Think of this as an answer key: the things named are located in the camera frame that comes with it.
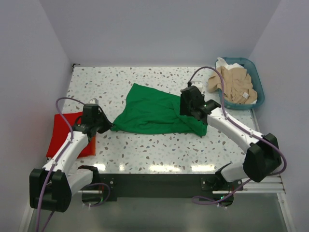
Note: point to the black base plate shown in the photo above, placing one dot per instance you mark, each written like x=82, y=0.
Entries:
x=206, y=186

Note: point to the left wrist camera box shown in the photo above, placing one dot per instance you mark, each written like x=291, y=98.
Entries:
x=93, y=101

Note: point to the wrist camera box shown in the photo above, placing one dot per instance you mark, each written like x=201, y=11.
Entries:
x=93, y=101
x=198, y=84

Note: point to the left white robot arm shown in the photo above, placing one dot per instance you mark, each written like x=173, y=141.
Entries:
x=52, y=187

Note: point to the orange folded t shirt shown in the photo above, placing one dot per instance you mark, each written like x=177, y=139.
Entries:
x=90, y=149

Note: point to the green polo shirt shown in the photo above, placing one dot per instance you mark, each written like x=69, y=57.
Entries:
x=151, y=111

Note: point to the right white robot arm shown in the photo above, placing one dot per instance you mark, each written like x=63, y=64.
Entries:
x=262, y=155

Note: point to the beige crumpled shirt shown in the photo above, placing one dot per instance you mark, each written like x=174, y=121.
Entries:
x=238, y=87

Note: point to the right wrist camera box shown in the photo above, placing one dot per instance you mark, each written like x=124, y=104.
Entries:
x=198, y=84

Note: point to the white crumpled shirt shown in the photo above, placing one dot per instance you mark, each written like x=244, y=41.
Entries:
x=217, y=81

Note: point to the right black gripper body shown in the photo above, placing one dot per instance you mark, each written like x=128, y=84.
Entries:
x=185, y=108

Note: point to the red folded t shirt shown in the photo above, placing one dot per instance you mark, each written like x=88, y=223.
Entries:
x=60, y=132

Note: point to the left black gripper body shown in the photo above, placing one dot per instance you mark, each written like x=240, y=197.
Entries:
x=96, y=122

